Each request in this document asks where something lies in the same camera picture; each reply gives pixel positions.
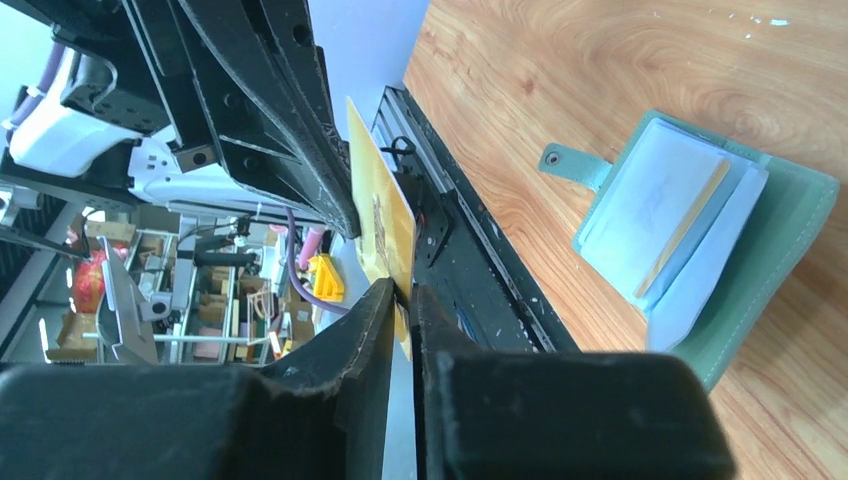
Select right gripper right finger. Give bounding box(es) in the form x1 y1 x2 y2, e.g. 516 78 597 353
410 286 737 479

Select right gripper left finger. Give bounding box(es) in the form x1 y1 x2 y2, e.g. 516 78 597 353
1 279 395 479

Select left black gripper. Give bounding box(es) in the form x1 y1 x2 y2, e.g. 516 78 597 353
19 1 361 238

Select gold credit card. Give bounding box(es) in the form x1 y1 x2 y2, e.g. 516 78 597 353
346 98 416 359

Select green card holder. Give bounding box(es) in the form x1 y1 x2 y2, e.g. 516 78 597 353
538 110 840 391

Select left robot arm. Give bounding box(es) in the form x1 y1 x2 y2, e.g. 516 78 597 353
1 1 360 238

